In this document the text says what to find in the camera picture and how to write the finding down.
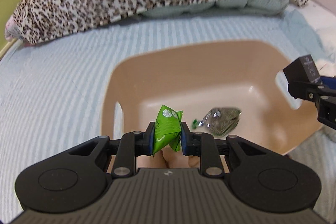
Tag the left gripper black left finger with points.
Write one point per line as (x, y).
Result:
(79, 176)

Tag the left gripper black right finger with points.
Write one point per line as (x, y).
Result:
(259, 177)

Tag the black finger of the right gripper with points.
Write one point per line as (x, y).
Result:
(321, 94)
(330, 82)

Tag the bright green snack packet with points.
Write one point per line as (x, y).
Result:
(167, 129)

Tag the white fluffy plush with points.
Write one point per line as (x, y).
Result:
(326, 68)

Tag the white mattress pad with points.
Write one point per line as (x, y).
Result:
(322, 21)

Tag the dark green snack packet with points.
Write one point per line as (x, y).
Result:
(219, 121)

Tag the blue striped bed sheet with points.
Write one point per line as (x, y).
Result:
(52, 94)

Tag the pink cloth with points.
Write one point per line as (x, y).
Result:
(167, 158)

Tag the beige plastic basket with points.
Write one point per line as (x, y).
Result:
(202, 76)

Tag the light teal quilt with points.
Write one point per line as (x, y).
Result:
(262, 7)

